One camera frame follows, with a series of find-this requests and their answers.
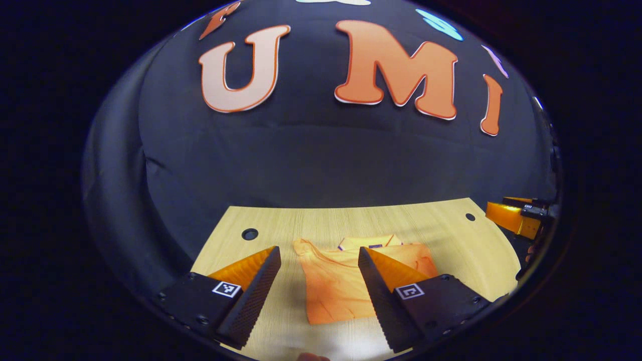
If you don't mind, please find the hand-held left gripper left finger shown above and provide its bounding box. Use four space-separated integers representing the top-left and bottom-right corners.
157 245 283 350

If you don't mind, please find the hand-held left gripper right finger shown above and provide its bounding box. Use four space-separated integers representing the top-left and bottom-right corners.
357 246 492 354

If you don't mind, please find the yellow T-shirt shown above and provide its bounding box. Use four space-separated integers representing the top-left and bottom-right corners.
292 234 439 325

